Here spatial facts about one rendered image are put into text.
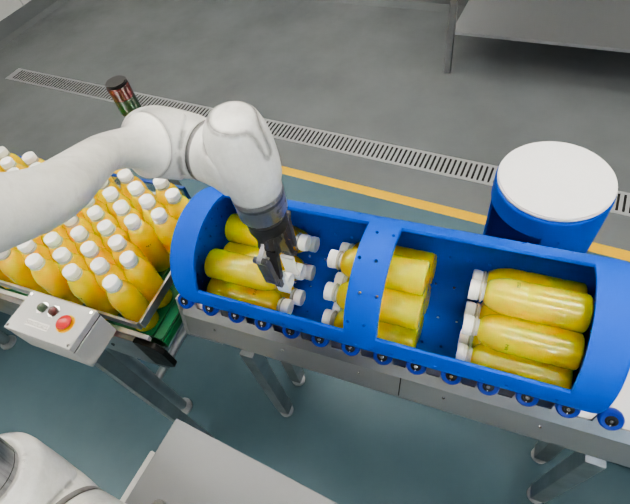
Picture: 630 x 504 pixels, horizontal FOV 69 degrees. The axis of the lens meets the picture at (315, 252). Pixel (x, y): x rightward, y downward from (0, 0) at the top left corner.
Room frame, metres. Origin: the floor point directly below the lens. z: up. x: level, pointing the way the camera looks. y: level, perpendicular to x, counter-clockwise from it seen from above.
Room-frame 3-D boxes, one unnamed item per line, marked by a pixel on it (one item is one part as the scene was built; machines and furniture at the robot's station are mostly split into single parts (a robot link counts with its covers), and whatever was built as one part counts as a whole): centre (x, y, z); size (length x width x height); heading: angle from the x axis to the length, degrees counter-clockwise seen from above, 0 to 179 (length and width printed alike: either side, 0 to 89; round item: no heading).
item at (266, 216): (0.56, 0.07, 1.37); 0.09 x 0.09 x 0.06
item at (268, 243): (0.56, 0.07, 1.29); 0.08 x 0.07 x 0.09; 148
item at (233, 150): (0.57, 0.08, 1.47); 0.13 x 0.11 x 0.16; 51
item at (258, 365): (0.67, 0.28, 0.31); 0.06 x 0.06 x 0.63; 58
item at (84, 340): (0.63, 0.63, 1.05); 0.20 x 0.10 x 0.10; 58
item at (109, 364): (0.63, 0.63, 0.50); 0.04 x 0.04 x 1.00; 58
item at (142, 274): (0.75, 0.45, 0.99); 0.07 x 0.07 x 0.19
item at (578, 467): (0.16, -0.56, 0.31); 0.06 x 0.06 x 0.63; 58
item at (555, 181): (0.72, -0.63, 1.03); 0.28 x 0.28 x 0.01
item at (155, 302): (0.81, 0.37, 0.96); 0.40 x 0.01 x 0.03; 148
